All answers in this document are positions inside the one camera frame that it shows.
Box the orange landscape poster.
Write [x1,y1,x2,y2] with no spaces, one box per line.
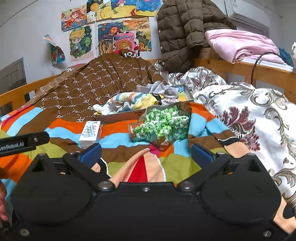
[123,17,152,52]

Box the dark swirl fire poster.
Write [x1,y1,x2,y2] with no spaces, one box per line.
[97,21,123,55]

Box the black cable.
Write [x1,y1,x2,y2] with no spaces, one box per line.
[250,51,282,88]

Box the striped yellow knit hat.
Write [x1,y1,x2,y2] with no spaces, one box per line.
[107,92,159,110]

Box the pink folded blanket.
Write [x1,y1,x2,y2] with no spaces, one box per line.
[205,29,285,64]

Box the small folded paper picture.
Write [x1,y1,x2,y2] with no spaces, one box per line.
[43,35,65,66]

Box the white blue baby cloth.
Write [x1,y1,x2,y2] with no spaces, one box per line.
[92,101,132,115]

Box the metal tray with colourful picture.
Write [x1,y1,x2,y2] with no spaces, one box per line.
[91,85,193,124]

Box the orange haired girl poster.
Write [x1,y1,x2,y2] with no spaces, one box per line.
[61,4,87,32]

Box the pink comic character poster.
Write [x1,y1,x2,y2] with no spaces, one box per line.
[113,31,139,54]

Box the person's left hand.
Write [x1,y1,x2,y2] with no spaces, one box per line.
[0,181,8,221]

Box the white air conditioner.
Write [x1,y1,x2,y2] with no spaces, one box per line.
[224,0,271,31]

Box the brown PF patterned quilt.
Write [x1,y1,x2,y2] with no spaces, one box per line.
[28,50,164,122]

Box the white floral satin quilt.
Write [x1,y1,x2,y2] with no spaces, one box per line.
[154,61,295,207]

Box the blonde anime character poster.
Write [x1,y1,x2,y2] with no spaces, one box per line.
[69,25,94,63]

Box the person's right hand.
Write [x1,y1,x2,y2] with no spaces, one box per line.
[273,197,296,234]

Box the small white carton box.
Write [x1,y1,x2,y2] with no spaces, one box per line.
[79,120,102,149]

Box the yellow blue beach poster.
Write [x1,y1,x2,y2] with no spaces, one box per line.
[86,0,163,23]

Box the colourful striped bed sheet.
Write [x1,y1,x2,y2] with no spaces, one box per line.
[0,101,251,216]

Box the brown quilted puffer jacket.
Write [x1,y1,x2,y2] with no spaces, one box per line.
[157,0,236,73]

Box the jar of green paper stars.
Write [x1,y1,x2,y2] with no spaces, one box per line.
[128,103,191,151]

